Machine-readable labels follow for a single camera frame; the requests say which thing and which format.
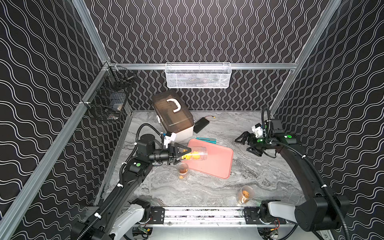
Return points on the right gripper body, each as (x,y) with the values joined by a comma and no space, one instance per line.
(259,143)

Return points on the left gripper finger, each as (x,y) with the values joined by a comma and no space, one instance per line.
(181,149)
(175,161)

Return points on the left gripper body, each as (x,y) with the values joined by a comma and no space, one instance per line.
(173,154)

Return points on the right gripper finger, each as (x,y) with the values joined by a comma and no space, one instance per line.
(243,138)
(258,151)

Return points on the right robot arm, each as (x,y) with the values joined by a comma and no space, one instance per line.
(323,208)

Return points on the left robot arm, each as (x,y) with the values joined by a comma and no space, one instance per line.
(132,173)

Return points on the clear jar dark cookies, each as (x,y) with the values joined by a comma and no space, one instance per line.
(183,170)

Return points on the white box brown lid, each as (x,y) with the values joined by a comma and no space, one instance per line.
(174,115)

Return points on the black battery pack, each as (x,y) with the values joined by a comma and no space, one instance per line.
(200,124)

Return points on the teal utility knife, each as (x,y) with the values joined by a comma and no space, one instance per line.
(209,140)

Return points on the pink plastic tray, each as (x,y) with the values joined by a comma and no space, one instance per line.
(215,160)

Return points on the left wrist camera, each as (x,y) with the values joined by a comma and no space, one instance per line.
(168,139)

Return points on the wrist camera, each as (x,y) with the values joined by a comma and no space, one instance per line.
(258,131)
(168,139)

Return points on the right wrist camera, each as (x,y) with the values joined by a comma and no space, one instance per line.
(258,131)

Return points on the clear jar near rail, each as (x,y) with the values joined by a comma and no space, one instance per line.
(245,194)

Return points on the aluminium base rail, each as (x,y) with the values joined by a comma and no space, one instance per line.
(207,216)

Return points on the white mesh wall basket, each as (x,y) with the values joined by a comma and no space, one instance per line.
(198,75)

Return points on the black wire wall basket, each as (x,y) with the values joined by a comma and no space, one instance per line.
(110,98)

